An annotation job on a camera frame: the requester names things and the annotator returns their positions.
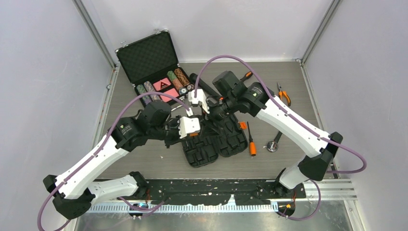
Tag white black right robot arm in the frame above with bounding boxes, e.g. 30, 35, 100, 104
208, 71, 343, 198

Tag black orange medium screwdriver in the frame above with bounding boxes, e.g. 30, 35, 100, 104
240, 71, 253, 82

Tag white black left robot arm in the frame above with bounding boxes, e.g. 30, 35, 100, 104
43, 101, 200, 220

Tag pink card deck upper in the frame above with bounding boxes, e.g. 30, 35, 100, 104
153, 77, 173, 92

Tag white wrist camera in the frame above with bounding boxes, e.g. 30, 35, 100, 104
178, 116, 201, 139
187, 89, 210, 114

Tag black poker chip case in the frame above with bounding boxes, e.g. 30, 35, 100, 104
115, 30, 195, 101

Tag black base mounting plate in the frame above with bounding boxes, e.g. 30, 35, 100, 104
116, 178, 307, 206

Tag black orange flashlight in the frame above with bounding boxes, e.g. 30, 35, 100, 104
189, 73, 220, 97

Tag pink card deck lower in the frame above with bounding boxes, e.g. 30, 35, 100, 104
160, 88, 179, 103

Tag orange handled pliers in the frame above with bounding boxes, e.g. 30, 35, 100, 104
277, 82, 292, 106

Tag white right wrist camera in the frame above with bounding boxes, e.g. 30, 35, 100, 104
187, 89, 210, 114

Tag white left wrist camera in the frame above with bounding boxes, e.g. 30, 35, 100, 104
178, 116, 201, 139

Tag round tape measure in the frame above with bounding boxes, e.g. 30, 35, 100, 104
266, 131, 282, 153

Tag pink card deck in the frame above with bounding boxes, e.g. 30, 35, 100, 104
153, 77, 173, 92
160, 88, 179, 103

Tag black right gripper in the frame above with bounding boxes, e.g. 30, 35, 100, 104
199, 94, 238, 139

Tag long black orange screwdriver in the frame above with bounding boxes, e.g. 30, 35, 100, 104
247, 121, 257, 157

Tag orange case latch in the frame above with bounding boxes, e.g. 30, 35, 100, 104
239, 121, 247, 130

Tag black plastic tool case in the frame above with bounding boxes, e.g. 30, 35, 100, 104
181, 115, 249, 167

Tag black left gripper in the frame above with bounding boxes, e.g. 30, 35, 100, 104
149, 115, 190, 149

